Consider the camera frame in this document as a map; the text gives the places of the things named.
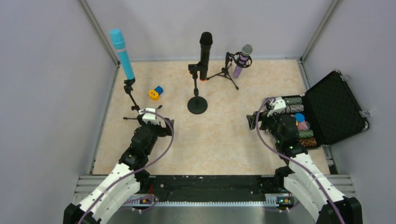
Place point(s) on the tripod stand with shock mount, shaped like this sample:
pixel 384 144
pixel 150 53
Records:
pixel 229 60

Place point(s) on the black microphone orange end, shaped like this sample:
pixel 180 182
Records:
pixel 205 44

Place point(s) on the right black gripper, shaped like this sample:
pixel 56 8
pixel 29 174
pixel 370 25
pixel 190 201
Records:
pixel 263 121

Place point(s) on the blue plastic tube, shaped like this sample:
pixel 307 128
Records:
pixel 119 44

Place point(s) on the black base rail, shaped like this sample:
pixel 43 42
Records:
pixel 262 190

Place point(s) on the yellow traffic light brick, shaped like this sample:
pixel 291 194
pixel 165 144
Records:
pixel 154 95

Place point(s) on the purple glitter microphone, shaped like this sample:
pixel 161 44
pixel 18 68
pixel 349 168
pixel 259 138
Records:
pixel 242 59

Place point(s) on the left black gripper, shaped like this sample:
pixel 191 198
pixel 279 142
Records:
pixel 164 127

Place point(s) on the blue round chip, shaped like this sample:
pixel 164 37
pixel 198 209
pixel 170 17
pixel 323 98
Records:
pixel 299 117

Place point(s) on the poker chip stacks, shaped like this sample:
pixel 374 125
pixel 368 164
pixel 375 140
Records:
pixel 305 132

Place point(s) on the round base clamp stand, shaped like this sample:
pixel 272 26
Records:
pixel 197 104

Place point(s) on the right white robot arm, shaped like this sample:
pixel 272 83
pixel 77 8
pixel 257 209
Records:
pixel 301 177

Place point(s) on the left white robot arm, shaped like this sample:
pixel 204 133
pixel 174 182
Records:
pixel 124 180

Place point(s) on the open black carrying case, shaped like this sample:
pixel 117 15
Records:
pixel 333 112

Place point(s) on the tripod stand with clip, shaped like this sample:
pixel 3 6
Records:
pixel 128 89

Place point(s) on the blue toy brick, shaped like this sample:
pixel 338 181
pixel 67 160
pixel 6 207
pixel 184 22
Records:
pixel 159 90

